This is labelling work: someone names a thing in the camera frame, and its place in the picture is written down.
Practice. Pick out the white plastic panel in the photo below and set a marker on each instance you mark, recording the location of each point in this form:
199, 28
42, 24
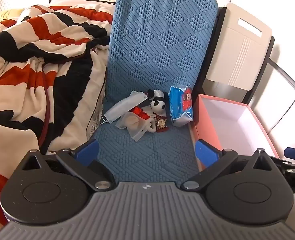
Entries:
237, 55

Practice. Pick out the white pillow with black trim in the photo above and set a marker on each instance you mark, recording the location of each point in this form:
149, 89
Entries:
75, 2

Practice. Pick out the pink cardboard box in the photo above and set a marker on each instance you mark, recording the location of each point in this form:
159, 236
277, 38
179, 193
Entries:
207, 120

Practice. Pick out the yellow pillow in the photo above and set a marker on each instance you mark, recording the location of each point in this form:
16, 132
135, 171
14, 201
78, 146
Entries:
7, 13

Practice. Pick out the dark curved frame bar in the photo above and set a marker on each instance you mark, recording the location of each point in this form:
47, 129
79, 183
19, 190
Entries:
287, 70

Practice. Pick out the white bedside cabinet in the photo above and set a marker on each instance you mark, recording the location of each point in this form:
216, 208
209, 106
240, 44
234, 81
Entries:
221, 17

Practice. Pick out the red black white striped blanket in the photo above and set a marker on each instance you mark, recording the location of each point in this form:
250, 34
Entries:
37, 55

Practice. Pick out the panda plush toy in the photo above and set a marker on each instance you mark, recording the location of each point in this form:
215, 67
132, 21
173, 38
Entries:
158, 106

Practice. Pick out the red foil snack packet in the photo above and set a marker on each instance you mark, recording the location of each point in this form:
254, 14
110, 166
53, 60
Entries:
141, 112

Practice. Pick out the blue snack packet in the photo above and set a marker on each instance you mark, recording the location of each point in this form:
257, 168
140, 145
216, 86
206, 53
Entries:
178, 105

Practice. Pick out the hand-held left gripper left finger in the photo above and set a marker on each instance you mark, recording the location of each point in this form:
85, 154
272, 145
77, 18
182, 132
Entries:
88, 151

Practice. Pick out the small colourful snack packet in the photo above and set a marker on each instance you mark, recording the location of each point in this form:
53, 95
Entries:
161, 125

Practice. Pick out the blue face mask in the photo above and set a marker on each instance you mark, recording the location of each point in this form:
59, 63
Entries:
122, 106

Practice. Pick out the white plastic bag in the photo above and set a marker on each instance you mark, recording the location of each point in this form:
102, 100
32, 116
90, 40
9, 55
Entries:
132, 125

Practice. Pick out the blue textured mat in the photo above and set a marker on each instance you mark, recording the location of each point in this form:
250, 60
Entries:
162, 42

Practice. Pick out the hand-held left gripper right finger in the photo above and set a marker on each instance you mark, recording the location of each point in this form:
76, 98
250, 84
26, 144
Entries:
207, 155

